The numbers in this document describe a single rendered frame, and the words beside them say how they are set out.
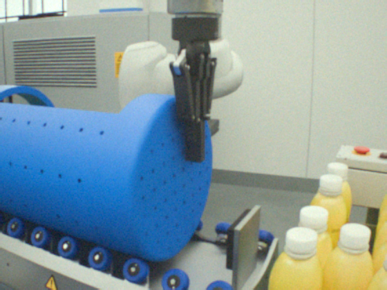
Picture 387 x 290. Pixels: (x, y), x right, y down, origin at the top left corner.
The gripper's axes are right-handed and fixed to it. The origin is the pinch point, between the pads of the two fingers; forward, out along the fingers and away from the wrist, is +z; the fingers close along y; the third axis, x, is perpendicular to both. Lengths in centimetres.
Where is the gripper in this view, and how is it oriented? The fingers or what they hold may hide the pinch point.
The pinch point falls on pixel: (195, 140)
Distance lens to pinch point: 70.5
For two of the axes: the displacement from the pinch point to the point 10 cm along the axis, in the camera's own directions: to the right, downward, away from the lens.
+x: -8.9, -1.2, 4.3
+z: 0.0, 9.6, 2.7
